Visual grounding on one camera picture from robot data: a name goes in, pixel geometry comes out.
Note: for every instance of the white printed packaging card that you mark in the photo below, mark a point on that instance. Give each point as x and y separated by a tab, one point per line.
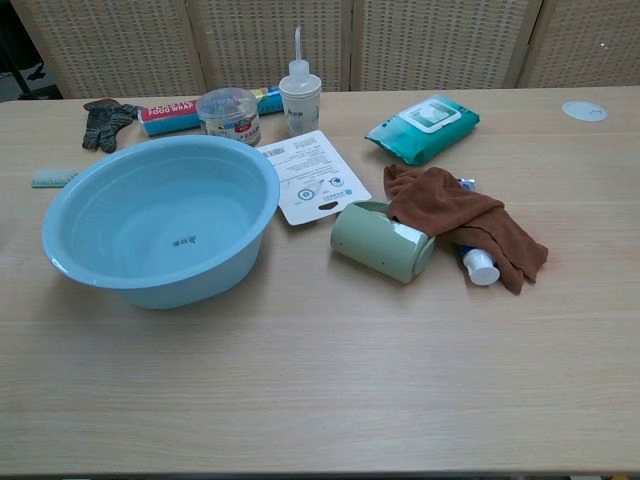
315	175

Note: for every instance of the blue tube with white cap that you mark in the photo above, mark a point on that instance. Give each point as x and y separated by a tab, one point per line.
480	265

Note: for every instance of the white squeeze bottle with spout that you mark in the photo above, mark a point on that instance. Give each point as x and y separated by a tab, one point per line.
299	105

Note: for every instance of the green ceramic mug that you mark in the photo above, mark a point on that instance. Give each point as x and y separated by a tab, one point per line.
380	240

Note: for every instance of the food wrap box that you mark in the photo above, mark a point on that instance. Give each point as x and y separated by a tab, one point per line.
170	117

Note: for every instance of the clear round plastic jar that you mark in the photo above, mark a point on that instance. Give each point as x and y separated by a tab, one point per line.
230	117

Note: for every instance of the teal wet wipes pack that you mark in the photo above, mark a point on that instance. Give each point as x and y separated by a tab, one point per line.
425	130

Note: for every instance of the woven rattan folding screen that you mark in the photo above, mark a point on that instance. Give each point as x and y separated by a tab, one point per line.
350	45

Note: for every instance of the brown microfiber cloth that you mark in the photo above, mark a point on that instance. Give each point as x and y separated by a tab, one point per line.
465	215

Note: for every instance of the dark striped knit glove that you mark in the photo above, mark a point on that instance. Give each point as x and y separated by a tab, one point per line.
105	125

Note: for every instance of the green bristle brush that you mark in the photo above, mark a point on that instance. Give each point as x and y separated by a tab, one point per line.
50	177

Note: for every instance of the light blue plastic basin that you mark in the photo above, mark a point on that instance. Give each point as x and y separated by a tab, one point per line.
150	210

